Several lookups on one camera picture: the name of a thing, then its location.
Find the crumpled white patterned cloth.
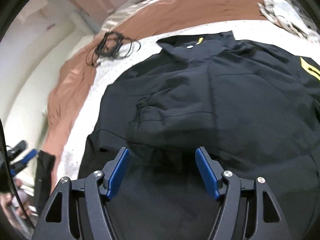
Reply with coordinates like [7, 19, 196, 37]
[258, 0, 319, 43]

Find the black garment on blanket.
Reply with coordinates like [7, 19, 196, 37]
[34, 150, 55, 216]

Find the white floral bed sheet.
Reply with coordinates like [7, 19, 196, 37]
[57, 20, 272, 179]

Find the orange blanket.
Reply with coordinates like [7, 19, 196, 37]
[42, 0, 263, 180]

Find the black jacket with yellow patch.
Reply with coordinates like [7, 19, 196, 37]
[79, 32, 319, 239]

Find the black cable bundle with frame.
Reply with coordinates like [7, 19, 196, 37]
[85, 31, 141, 68]

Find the person's left hand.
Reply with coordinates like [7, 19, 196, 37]
[0, 177, 33, 220]

